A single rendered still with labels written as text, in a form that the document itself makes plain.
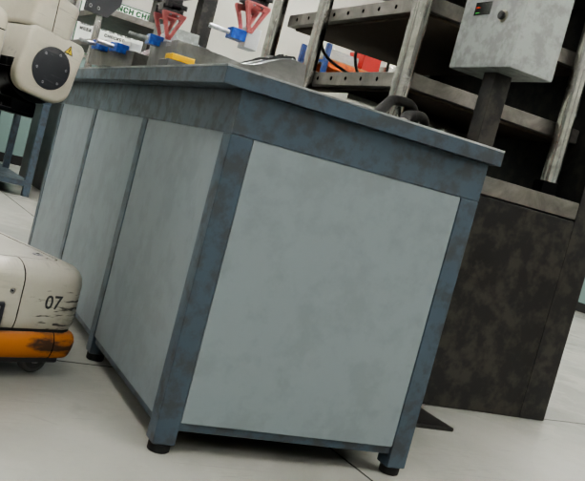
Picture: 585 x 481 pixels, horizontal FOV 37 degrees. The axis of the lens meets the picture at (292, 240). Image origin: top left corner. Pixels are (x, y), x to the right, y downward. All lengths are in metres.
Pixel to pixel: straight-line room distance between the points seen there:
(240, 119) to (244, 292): 0.36
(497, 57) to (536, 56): 0.11
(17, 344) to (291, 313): 0.65
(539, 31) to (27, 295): 1.56
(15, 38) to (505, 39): 1.33
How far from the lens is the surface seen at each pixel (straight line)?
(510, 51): 2.56
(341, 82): 3.23
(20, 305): 2.07
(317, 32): 3.45
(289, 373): 1.89
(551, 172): 3.14
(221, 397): 1.85
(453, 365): 2.99
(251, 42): 2.27
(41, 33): 2.21
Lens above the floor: 0.62
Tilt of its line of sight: 4 degrees down
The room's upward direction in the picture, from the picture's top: 15 degrees clockwise
